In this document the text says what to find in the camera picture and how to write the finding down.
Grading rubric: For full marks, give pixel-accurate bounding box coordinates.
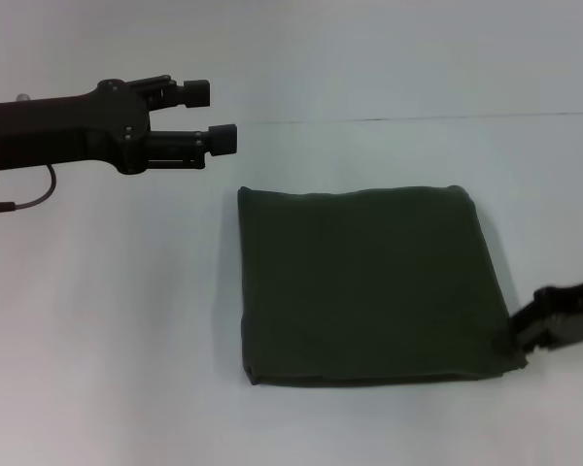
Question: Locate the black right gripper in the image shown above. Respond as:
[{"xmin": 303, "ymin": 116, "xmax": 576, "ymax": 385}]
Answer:
[{"xmin": 493, "ymin": 274, "xmax": 583, "ymax": 354}]

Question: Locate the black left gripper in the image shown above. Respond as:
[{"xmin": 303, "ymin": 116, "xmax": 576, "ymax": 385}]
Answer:
[{"xmin": 0, "ymin": 74, "xmax": 239, "ymax": 176}]

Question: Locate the dark green shirt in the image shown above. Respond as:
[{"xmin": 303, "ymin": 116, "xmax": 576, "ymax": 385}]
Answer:
[{"xmin": 236, "ymin": 183, "xmax": 530, "ymax": 388}]

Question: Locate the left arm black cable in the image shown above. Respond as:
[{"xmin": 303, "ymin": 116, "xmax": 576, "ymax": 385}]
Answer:
[{"xmin": 0, "ymin": 164, "xmax": 58, "ymax": 216}]

